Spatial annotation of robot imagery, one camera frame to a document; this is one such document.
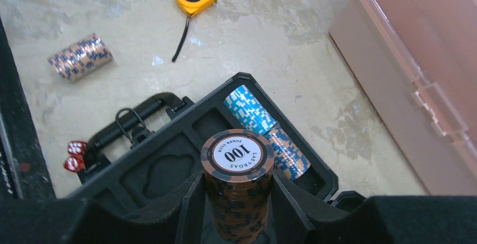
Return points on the translucent pink plastic toolbox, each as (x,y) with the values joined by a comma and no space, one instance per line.
(416,62)

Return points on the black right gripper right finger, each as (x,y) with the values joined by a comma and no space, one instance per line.
(300,217)

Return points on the blue poker chip stack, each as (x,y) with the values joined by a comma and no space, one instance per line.
(245,107)

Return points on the black plastic poker case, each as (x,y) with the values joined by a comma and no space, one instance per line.
(166,158)

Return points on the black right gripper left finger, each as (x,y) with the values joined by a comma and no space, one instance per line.
(80,220)

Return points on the red dice pair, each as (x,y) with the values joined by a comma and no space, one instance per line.
(75,161)

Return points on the black metal base frame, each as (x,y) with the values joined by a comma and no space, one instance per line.
(24,173)

